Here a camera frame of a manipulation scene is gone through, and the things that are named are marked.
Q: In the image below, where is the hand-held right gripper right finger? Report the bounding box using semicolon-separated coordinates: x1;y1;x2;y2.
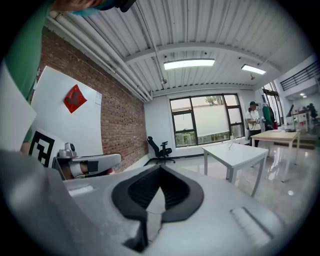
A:
147;164;287;256

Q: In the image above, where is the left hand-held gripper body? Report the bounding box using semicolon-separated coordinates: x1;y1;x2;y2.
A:
28;127;78;181

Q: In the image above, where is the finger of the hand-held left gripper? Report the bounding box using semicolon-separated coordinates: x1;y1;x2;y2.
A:
71;153;123;172

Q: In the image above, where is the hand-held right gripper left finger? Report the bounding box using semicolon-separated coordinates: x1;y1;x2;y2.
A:
62;164;162;256

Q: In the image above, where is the person's left forearm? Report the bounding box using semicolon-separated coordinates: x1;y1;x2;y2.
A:
20;139;32;156

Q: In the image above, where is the person's left hand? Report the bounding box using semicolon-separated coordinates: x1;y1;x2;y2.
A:
62;161;115;181

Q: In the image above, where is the black office chair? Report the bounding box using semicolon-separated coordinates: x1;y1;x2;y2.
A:
146;136;176;165

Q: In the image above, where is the red paper decoration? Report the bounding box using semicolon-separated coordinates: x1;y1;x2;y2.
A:
63;84;88;114

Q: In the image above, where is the white rectangular table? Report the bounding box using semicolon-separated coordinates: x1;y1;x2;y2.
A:
201;141;270;198

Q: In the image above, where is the black framed window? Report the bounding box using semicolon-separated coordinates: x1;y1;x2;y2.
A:
169;93;246;148

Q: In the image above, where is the white ceiling pipe run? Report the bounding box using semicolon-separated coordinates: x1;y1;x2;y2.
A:
46;11;154;102

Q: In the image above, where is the person's green shirt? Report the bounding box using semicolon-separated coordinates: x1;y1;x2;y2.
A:
2;0;56;145

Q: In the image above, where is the white roller blind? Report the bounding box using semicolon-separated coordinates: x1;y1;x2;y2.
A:
192;103;230;138

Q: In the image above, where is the wooden rectangular table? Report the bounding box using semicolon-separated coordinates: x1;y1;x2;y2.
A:
250;129;301;183

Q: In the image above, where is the green garment on rack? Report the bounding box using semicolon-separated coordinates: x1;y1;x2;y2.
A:
261;103;276;131

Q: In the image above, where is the long ceiling light panel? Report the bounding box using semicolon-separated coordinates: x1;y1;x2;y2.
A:
163;58;216;71
241;64;267;76

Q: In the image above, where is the person's blue face mask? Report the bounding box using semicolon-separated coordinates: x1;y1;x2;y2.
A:
69;6;103;18

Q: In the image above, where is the person's face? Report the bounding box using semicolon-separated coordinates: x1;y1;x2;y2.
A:
53;0;118;12

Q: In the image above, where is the black mezzanine railing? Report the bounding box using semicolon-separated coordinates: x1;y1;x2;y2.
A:
279;59;320;92

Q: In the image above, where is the black head camera mount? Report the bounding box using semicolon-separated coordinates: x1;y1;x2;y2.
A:
99;0;138;13

